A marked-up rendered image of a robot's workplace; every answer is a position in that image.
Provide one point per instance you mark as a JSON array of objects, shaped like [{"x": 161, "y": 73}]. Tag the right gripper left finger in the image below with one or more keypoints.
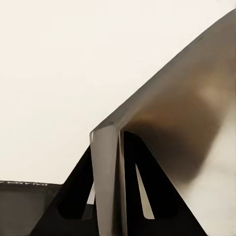
[{"x": 63, "y": 217}]

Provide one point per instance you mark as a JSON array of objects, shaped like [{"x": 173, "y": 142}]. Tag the paper coffee filter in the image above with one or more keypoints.
[{"x": 186, "y": 116}]

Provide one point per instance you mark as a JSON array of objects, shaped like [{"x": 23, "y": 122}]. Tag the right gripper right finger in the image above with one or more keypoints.
[{"x": 172, "y": 215}]

